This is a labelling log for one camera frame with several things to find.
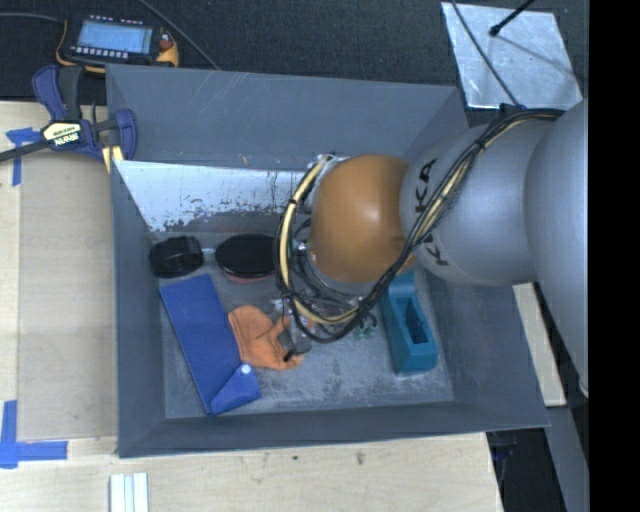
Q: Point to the orange cloth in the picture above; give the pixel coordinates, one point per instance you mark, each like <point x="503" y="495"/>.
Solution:
<point x="255" y="340"/>

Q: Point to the blue flat pouch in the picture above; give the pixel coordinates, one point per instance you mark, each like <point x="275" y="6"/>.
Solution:
<point x="205" y="335"/>

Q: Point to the teal block with slot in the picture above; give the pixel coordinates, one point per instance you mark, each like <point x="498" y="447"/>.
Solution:
<point x="405" y="350"/>

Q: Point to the grey metal bin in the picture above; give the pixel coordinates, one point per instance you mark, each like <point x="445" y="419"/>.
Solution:
<point x="350" y="385"/>

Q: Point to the black and red round disc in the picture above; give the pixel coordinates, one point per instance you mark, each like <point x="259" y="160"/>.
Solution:
<point x="246" y="257"/>

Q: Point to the pale wood board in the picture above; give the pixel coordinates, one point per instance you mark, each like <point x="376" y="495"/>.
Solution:
<point x="65" y="300"/>

